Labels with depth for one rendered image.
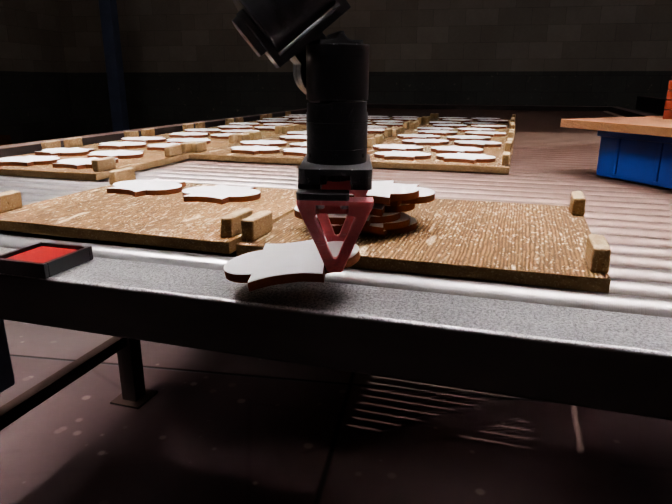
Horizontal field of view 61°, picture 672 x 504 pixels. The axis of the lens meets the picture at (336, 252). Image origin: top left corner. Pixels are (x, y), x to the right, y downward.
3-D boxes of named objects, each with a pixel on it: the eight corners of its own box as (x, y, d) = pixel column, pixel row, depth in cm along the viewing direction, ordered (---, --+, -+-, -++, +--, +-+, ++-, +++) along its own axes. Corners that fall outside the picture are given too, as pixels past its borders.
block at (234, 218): (232, 240, 69) (231, 217, 68) (219, 238, 70) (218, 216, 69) (254, 228, 75) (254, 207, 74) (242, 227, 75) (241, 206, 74)
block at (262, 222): (253, 242, 68) (252, 220, 67) (240, 241, 69) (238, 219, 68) (274, 230, 73) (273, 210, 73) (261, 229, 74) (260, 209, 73)
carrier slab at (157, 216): (229, 254, 69) (228, 242, 68) (-25, 228, 81) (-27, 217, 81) (326, 200, 100) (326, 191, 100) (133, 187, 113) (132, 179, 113)
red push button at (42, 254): (45, 276, 63) (43, 264, 62) (2, 271, 64) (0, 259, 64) (83, 260, 68) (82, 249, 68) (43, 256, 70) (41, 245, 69)
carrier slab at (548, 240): (609, 293, 56) (611, 278, 56) (235, 256, 68) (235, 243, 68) (579, 217, 88) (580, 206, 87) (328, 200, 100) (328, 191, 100)
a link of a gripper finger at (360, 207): (369, 256, 58) (372, 164, 55) (371, 280, 51) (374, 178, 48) (303, 255, 58) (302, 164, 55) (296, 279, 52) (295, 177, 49)
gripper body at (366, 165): (369, 171, 59) (370, 97, 57) (372, 191, 50) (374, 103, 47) (306, 170, 59) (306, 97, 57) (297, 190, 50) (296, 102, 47)
